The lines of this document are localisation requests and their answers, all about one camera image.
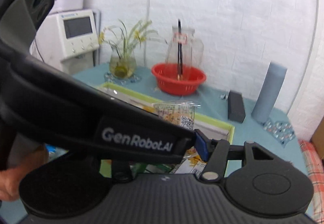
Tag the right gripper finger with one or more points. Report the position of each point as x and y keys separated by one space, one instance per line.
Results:
x=253 y=178

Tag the clear orange snack bag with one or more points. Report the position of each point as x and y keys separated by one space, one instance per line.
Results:
x=178 y=113

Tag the person's left hand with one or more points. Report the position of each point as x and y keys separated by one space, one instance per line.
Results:
x=11 y=178

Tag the pink checked blanket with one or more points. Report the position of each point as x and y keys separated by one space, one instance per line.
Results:
x=314 y=167

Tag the patterned coaster under vase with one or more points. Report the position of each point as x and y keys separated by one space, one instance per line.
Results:
x=108 y=77

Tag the brown cardboard box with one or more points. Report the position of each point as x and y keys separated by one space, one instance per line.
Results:
x=318 y=139

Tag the green cardboard box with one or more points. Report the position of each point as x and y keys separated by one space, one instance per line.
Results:
x=212 y=128

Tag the black rectangular box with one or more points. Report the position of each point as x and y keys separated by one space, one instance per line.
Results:
x=236 y=110

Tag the yellow snack bag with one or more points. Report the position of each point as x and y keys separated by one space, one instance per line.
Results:
x=193 y=157

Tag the glass vase with plant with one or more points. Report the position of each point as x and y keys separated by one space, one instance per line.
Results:
x=123 y=43

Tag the red plastic basket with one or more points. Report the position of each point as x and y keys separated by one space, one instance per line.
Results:
x=170 y=81

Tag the white water dispenser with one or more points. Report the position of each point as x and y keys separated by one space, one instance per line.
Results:
x=67 y=38

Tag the glass pitcher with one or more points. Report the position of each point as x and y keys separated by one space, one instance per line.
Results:
x=192 y=47

